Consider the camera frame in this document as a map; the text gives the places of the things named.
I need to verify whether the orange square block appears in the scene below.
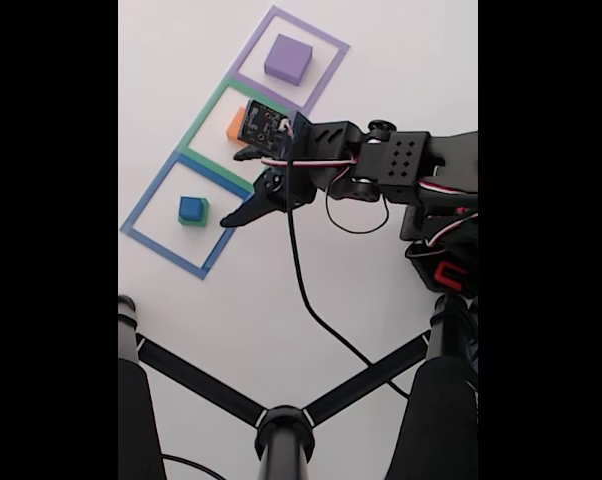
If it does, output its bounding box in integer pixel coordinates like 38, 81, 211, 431
226, 106, 247, 146

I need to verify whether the green cube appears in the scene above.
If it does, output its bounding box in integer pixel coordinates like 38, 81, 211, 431
177, 198, 210, 227

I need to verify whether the small blue cube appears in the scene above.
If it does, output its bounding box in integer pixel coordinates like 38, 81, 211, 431
178, 195, 203, 221

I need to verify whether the purple square block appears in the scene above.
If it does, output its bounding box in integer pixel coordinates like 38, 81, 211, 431
263, 33, 315, 87

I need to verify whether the red table clamp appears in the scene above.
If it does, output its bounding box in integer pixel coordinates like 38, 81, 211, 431
433, 259, 470, 294

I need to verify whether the servo wire bundle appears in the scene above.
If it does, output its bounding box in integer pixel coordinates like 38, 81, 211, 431
260, 157, 479, 249

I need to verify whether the green tape square frame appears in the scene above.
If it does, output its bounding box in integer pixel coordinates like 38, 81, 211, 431
176, 74, 295, 197

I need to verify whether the blue tape square frame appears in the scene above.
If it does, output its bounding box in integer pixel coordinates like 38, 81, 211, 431
119, 152, 256, 281

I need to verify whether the purple tape square frame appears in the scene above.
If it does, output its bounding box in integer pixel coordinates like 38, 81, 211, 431
229, 4, 351, 117

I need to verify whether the black camera tripod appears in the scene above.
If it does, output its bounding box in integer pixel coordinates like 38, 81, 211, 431
118, 294, 479, 480

